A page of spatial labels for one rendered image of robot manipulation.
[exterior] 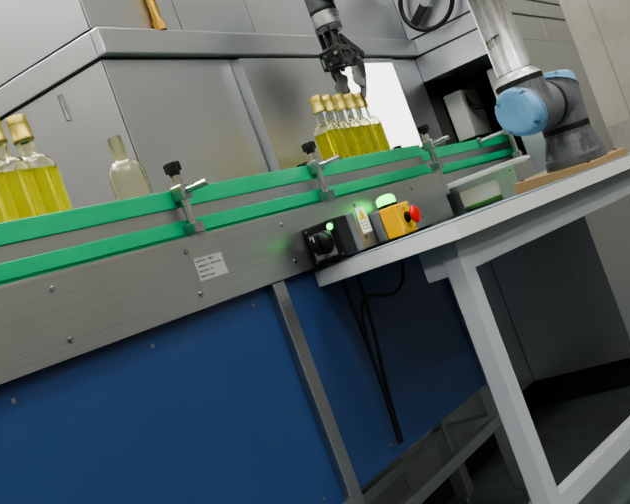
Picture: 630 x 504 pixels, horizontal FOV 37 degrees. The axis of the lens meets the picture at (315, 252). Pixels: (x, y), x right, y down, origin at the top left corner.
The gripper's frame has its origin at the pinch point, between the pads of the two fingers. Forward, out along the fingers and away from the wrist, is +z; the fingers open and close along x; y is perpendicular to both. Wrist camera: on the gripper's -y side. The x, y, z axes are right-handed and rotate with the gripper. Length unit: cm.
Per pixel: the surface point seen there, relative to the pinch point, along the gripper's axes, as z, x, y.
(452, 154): 22.2, 4.3, -39.1
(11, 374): 39, 14, 153
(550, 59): -1, 24, -112
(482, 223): 43, 48, 70
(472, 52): -11, 7, -84
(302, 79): -10.3, -12.2, 4.1
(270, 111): -1.9, -12.5, 25.8
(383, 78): -9.6, -11.9, -47.1
